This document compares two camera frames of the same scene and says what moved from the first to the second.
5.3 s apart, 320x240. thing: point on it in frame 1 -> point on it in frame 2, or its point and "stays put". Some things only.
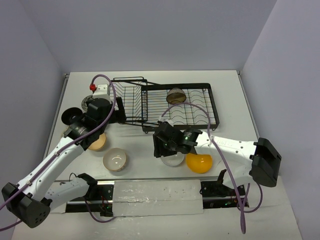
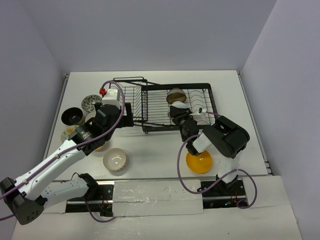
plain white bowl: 173,160 -> 177,104
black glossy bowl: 71,115 stays put
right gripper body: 162,148 -> 185,116
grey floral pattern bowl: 84,104 stays put
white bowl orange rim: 114,159 stays put
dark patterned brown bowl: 176,95 stays put
